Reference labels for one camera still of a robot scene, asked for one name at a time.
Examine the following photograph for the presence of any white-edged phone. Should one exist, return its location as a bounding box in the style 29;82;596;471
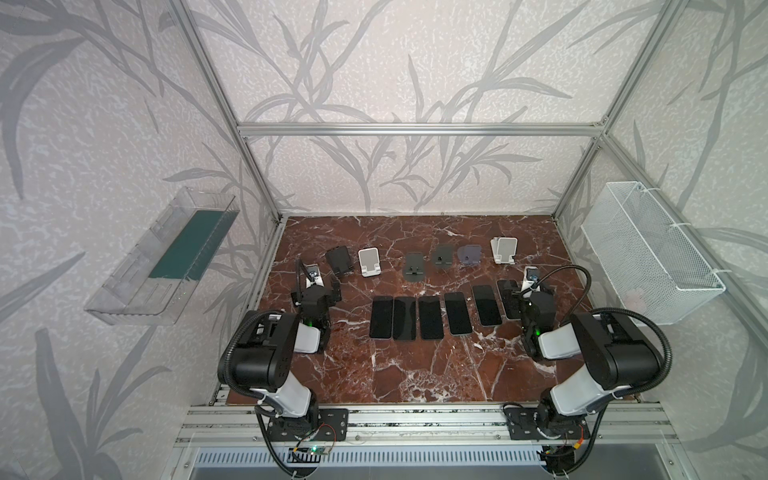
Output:
497;280;521;321

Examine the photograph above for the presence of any black phone front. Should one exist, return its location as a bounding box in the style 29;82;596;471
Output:
472;285;502;327

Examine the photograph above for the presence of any black phone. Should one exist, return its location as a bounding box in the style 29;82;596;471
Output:
472;285;502;327
392;296;417;341
418;296;444;340

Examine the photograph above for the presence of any purple-edged phone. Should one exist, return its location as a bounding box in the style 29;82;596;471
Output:
369;296;394;339

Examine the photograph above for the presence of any white folding phone stand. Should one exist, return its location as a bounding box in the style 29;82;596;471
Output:
490;237;518;264

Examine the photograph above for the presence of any silver-edged phone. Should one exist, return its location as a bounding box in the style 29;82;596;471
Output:
444;292;472;336

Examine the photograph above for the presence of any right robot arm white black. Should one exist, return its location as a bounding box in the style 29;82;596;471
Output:
520;291;673;424

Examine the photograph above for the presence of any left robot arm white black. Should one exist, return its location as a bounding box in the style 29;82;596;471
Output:
217;283;341;430

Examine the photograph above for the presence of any white stand far left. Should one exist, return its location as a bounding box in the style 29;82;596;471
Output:
358;247;382;278

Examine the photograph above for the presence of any lavender round-base stand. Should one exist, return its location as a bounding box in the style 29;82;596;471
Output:
457;244;482;267

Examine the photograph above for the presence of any grey stand rear middle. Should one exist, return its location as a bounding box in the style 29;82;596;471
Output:
431;244;454;270

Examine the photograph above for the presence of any green circuit board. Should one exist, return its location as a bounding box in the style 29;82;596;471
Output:
291;444;334;462

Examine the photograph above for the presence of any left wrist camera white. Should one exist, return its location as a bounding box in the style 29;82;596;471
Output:
303;264;324;288

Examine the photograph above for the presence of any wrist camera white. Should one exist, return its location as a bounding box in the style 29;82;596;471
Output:
303;264;324;288
521;266;541;297

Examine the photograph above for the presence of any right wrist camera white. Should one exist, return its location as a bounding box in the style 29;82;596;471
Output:
521;266;541;297

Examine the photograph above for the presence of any left black corrugated cable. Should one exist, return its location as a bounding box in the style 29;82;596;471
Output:
217;259;319;397

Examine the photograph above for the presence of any black corrugated cable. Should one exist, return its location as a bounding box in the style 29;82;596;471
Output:
521;264;674;397
217;259;319;397

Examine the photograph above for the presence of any white wire mesh basket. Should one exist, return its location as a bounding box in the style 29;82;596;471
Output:
582;181;726;325

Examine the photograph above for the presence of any right black corrugated cable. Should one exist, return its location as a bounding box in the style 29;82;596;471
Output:
521;264;674;397

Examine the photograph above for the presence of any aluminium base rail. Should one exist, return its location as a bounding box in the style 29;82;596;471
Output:
173;402;680;447

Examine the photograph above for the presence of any clear plastic wall bin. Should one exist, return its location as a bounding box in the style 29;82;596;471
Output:
85;187;240;326

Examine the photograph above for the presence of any aluminium frame crossbar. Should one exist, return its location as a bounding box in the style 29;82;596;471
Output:
237;122;602;138

